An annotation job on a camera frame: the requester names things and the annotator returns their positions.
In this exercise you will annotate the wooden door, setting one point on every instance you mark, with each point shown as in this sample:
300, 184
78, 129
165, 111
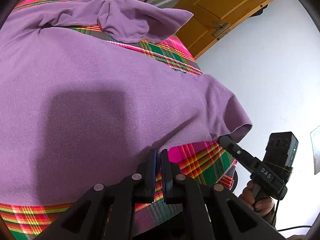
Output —
196, 34

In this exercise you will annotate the pink plaid bed sheet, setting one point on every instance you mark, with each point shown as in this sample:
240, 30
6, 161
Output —
207, 162

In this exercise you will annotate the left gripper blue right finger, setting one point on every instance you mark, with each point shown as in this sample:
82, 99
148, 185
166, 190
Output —
168, 193

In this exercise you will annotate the person's right hand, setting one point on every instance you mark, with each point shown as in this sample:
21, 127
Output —
263, 206

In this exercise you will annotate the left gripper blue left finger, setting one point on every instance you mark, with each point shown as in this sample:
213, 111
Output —
150, 176

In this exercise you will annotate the purple fleece garment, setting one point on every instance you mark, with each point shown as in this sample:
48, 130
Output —
77, 110

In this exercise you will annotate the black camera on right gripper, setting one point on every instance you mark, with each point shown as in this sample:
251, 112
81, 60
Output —
280, 154

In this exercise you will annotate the metal door handle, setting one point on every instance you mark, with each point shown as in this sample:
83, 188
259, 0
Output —
219, 28

